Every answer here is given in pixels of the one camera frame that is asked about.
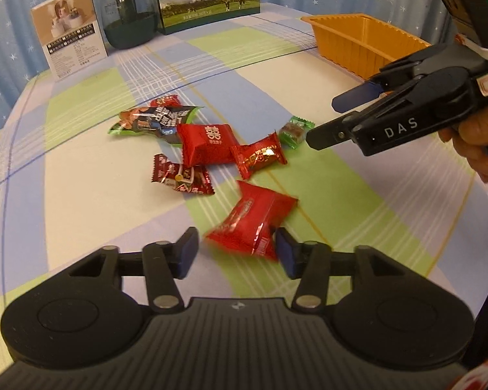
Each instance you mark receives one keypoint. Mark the green black snack packet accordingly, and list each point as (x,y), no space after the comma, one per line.
(158,120)

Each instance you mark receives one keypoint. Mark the small red wrapped candy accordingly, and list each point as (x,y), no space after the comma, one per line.
(166,100)

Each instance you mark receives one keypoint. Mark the small green wrapped candy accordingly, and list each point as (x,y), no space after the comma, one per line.
(295,130)

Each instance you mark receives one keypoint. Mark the milk carton box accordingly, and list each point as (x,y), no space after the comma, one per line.
(203,12)

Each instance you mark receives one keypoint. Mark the red square snack packet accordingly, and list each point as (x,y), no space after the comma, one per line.
(205,144)
(248,223)

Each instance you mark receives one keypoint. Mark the blue star curtain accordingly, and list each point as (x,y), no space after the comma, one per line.
(8,16)

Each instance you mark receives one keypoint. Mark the dark green glass jar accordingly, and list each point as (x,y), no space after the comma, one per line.
(130,28)

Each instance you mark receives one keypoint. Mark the dark red snack wrapper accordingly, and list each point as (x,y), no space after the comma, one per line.
(179,174)

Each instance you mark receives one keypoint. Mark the person's right hand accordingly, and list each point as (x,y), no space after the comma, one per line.
(473,138)

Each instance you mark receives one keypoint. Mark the plaid tablecloth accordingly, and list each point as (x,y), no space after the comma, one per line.
(85,170)

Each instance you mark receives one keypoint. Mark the red gold snack packet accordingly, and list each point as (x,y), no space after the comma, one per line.
(260,156)

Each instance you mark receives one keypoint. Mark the white product box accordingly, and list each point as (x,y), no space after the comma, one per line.
(73,48)

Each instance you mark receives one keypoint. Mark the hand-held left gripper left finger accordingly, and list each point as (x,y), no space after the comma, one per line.
(189,252)

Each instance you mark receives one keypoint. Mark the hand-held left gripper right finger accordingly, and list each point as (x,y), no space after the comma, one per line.
(286,252)

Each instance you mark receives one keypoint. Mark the orange plastic tray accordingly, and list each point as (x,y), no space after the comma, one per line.
(349,44)

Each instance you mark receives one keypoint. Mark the red white printed clothing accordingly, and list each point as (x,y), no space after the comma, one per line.
(478,378)

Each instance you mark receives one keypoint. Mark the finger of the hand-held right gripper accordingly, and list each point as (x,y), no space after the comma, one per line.
(329,134)
(358,95)

